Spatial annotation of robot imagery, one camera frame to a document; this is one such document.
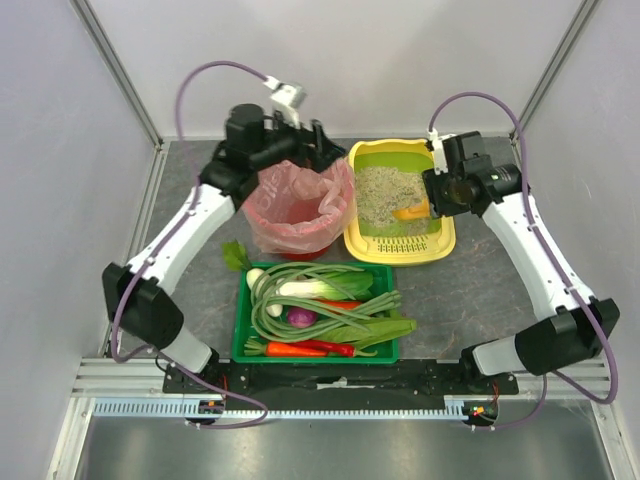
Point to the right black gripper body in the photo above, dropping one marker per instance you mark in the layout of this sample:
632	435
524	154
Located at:
439	189

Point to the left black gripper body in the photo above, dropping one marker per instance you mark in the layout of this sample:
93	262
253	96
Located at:
310	140

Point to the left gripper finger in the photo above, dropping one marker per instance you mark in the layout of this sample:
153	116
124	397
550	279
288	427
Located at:
326	154
317	133

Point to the orange litter scoop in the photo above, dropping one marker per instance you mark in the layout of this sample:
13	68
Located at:
415	212

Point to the yellow litter box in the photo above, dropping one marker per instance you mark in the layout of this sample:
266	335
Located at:
394	246

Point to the pink plastic bin liner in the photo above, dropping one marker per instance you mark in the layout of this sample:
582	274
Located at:
295	209

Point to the red trash bin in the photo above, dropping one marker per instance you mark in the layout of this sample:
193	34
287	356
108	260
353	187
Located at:
305	256

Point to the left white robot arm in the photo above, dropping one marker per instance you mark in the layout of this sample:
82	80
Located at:
138	294

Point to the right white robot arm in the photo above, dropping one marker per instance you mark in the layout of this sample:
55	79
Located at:
570	320

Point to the grey cat litter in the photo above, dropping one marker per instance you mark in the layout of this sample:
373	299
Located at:
382	190

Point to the white radish with leaves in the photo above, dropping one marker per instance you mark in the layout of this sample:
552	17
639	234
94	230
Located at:
236	258

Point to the white green leek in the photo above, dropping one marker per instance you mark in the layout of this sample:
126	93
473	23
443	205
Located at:
311	289

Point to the green lettuce leaf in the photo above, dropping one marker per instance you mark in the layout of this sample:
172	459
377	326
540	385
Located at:
372	331

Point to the orange carrot middle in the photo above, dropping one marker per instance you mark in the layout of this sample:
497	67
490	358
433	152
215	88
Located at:
340	304

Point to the orange carrot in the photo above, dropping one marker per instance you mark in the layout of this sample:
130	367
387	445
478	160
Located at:
340	304
253	348

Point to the green long beans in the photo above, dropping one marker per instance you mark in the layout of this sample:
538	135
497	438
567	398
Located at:
357	281

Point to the green vegetable tray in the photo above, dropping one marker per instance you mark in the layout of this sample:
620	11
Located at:
386	353

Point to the white small mushroom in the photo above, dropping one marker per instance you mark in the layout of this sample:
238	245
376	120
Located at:
274	310

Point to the purple onion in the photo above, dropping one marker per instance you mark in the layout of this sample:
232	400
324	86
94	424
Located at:
301	318

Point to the red chili pepper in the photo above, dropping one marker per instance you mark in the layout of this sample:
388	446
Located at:
341	349

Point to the orange carrot front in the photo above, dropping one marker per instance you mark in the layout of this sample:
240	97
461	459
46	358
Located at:
253	348

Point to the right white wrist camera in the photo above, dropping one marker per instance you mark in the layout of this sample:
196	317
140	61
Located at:
435	144

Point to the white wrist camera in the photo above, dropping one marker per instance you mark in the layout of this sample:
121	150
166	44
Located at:
286	99
435	144

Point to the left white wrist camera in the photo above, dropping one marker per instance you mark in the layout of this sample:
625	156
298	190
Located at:
286	99

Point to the grey slotted cable duct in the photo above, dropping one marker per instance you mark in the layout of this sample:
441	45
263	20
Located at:
200	409

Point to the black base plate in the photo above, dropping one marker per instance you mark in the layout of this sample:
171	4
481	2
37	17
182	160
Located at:
431	377

